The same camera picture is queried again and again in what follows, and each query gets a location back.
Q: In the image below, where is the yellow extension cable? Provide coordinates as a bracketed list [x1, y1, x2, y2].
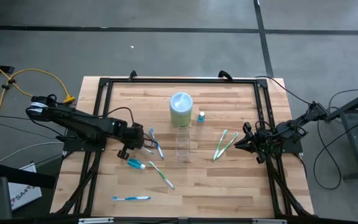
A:
[0, 54, 76, 129]

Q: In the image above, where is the grey floor cable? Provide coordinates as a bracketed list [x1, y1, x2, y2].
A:
[0, 141, 65, 165]

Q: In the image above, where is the black aluminium table frame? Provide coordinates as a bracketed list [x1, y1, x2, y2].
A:
[54, 77, 314, 218]

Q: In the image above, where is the black beam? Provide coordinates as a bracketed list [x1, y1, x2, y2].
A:
[0, 163, 57, 190]

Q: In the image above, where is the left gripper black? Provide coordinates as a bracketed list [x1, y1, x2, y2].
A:
[117, 122, 145, 161]

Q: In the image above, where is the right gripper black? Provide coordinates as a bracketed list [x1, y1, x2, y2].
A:
[234, 122, 278, 165]

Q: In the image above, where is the clear plastic holder cup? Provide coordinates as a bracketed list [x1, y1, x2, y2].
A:
[175, 126, 191, 163]

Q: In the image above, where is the white printed cardboard box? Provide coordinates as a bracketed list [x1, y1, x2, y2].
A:
[7, 161, 43, 212]

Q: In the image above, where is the green disinfecting wipes canister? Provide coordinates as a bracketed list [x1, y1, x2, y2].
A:
[169, 91, 194, 129]

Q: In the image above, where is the black desk stand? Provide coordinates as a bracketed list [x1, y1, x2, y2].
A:
[323, 85, 358, 182]

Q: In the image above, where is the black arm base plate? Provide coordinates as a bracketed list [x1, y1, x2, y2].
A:
[258, 129, 304, 155]
[63, 126, 107, 153]

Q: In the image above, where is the black rig bottom rail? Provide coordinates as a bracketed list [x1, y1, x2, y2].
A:
[0, 213, 358, 224]

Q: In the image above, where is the silver bracket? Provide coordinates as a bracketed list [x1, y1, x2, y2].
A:
[78, 217, 115, 224]
[251, 218, 288, 224]

